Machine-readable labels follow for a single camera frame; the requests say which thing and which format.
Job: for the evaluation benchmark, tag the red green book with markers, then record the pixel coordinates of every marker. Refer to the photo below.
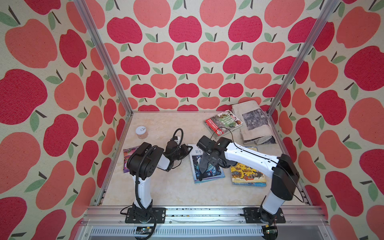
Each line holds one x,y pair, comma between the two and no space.
222,123

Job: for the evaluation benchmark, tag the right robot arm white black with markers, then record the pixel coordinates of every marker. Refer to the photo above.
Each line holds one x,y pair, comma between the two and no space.
225,154

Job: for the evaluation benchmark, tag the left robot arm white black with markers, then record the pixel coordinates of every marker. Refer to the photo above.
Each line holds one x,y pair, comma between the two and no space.
143,163

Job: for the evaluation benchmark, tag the right aluminium frame post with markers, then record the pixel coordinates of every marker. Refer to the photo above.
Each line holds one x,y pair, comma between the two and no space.
320,23

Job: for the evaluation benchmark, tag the aluminium front rail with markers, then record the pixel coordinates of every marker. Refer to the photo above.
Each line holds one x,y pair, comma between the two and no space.
206,223

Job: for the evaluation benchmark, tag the white round tape roll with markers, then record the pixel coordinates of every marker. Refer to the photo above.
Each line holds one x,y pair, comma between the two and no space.
142,132

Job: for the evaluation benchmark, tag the grey microfibre cloth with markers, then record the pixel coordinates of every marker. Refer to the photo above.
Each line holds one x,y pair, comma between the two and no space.
205,162

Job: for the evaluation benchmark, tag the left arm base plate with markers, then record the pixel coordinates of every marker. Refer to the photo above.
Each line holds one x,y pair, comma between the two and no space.
139,216

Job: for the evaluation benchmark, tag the blue science book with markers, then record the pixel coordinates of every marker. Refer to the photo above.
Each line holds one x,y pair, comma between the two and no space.
212,173

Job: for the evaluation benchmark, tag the aluminium frame post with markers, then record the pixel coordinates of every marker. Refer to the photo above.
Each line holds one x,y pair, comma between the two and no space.
320,23
103,53

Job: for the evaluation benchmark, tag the blue sunflower magazine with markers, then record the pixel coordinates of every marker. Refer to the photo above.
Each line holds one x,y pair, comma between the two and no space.
255,149

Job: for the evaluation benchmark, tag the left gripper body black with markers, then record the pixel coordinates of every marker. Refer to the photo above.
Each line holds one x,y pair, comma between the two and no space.
178,155

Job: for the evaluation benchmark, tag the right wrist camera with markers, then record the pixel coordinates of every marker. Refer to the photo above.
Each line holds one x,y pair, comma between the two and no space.
207,145

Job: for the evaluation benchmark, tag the yellow picture book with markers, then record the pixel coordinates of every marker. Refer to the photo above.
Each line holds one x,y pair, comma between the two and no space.
243,175

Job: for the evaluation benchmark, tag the left aluminium frame post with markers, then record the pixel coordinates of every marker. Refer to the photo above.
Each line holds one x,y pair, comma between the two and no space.
103,53

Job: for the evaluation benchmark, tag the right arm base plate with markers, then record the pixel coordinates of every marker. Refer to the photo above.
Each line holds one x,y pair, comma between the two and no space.
257,216

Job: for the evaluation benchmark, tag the folded newspaper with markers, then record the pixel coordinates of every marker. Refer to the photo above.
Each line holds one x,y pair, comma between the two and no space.
256,128

